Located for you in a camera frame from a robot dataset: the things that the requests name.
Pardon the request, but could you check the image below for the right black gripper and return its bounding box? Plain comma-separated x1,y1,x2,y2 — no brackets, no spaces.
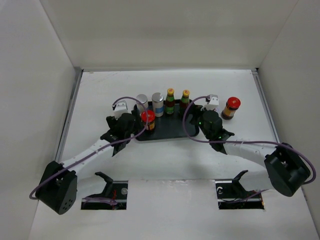
179,103,215,140

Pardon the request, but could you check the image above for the red-lid chili sauce jar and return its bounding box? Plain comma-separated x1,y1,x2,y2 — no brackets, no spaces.
140,110,156,132

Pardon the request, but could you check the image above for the red-lid dark sauce jar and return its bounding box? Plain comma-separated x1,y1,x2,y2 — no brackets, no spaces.
221,96,241,120

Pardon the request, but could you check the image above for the silver-lid spice jar front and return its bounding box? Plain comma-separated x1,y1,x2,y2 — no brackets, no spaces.
136,94,149,115

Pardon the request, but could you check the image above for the silver-lid spice jar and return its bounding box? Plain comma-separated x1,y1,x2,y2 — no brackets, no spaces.
152,92,164,118
136,94,149,115

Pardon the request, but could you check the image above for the green sauce bottle yellow cap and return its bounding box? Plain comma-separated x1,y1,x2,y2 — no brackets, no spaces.
164,88,175,115

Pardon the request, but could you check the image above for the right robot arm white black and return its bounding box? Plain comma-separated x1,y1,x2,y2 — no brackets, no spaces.
190,106,311,198

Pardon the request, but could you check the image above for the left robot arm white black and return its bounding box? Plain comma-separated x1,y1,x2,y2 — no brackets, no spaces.
31,113,141,215

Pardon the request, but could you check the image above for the black rectangular plastic tray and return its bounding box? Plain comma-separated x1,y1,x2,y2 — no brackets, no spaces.
131,99,200,141

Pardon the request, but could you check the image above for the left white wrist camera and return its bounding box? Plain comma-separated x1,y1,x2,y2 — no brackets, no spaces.
112,100,128,120

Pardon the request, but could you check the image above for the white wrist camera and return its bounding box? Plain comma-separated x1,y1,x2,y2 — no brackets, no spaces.
201,94,220,111
112,100,128,120

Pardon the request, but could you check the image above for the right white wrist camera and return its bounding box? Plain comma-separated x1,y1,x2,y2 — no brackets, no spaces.
201,94,220,111

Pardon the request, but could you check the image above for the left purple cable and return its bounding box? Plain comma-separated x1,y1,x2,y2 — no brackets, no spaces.
29,96,150,205

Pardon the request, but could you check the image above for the purple cable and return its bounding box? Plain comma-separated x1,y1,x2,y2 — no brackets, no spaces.
182,94,318,203
29,96,150,205

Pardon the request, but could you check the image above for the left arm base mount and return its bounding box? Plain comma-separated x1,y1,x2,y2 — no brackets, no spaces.
80,171,129,211

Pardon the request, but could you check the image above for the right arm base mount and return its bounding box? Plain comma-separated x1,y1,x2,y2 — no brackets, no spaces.
215,170,265,210

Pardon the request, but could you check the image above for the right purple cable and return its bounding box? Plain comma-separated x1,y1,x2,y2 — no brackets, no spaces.
182,94,318,203

